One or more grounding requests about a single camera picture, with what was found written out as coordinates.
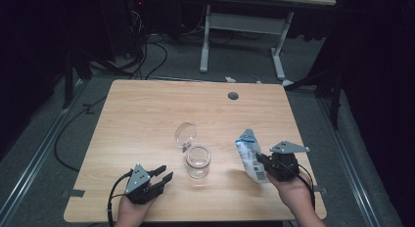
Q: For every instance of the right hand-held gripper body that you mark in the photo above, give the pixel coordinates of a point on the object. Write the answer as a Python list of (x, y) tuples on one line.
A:
[(284, 165)]

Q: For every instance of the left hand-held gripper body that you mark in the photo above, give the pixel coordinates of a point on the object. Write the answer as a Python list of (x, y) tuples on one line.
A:
[(138, 188)]

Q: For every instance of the white and blue bag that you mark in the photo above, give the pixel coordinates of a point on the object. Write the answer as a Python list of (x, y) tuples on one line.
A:
[(248, 152)]

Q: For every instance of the clear glass jar with lid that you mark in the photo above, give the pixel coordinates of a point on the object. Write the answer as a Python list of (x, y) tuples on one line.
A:
[(198, 161)]

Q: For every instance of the person's left hand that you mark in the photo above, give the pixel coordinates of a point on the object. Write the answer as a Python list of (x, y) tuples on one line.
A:
[(132, 214)]

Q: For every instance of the person's right hand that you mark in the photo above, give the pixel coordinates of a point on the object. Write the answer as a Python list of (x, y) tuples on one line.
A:
[(298, 194)]

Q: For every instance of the grey tape strip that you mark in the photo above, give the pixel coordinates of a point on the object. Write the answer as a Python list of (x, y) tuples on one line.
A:
[(74, 193), (321, 190)]

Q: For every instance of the dark round table grommet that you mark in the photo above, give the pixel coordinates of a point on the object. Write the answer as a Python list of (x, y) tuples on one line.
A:
[(233, 96)]

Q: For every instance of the black metal stand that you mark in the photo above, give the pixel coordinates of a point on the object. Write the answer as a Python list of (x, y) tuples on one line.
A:
[(334, 99), (68, 80)]

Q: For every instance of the small white floor object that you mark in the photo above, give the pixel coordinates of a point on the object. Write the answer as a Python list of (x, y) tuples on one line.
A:
[(230, 79)]

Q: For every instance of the light desk with white legs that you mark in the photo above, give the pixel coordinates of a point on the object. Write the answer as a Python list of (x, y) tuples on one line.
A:
[(244, 23)]

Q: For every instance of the dark device with red light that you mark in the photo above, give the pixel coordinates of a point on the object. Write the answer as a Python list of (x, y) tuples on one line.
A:
[(139, 4)]

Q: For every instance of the metal floor rail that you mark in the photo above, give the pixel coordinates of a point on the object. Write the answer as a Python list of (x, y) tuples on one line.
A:
[(36, 157), (352, 168)]

